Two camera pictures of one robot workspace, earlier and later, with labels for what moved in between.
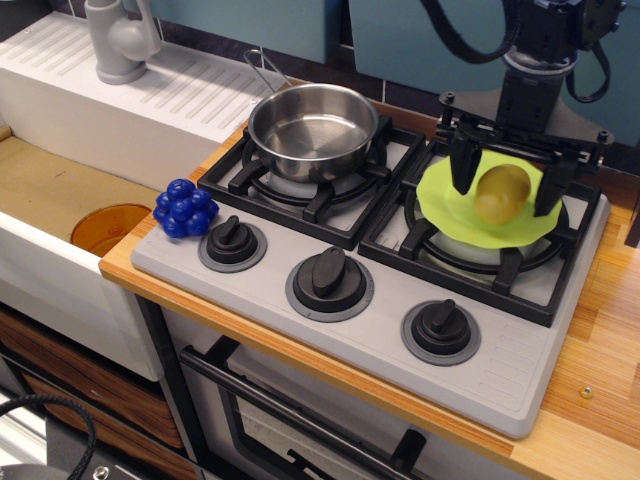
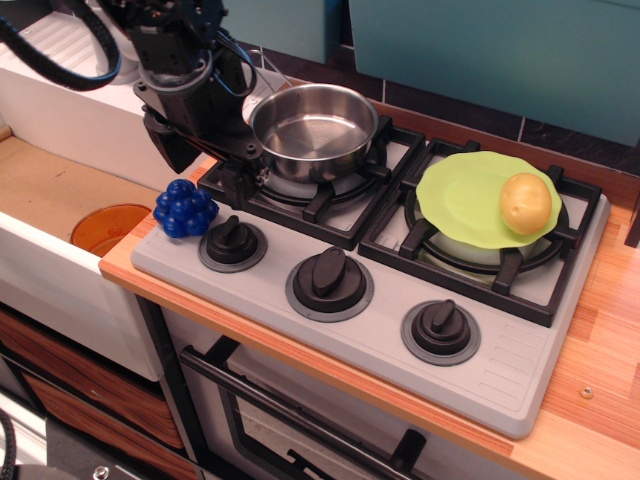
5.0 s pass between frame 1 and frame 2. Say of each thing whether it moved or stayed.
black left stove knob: stayed
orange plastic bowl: stayed
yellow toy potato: moved
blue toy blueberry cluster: stayed
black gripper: moved
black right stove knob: stayed
